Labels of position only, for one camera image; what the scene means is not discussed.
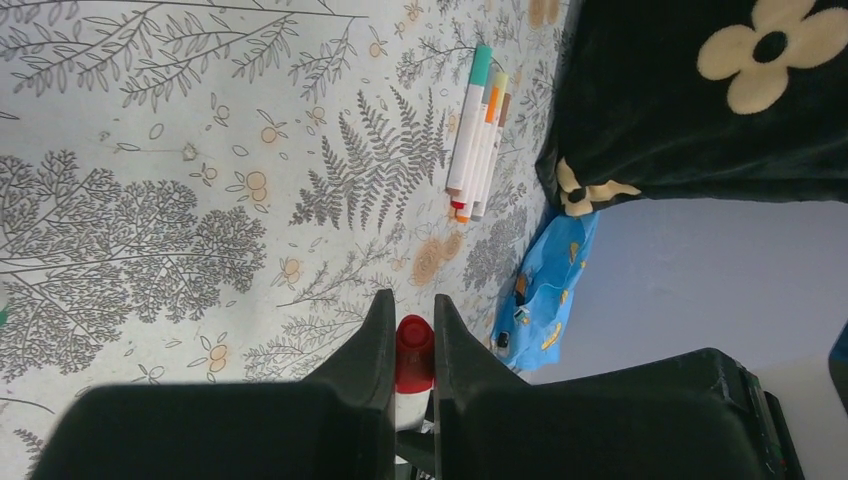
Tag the red pen cap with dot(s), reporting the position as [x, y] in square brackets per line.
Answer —
[415, 355]

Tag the blue patterned cloth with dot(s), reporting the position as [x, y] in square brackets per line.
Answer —
[534, 315]

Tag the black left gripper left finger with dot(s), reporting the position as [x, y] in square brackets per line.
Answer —
[335, 423]

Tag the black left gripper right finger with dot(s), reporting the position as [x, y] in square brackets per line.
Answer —
[698, 415]

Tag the black floral cushion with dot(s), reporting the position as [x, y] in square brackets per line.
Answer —
[737, 100]

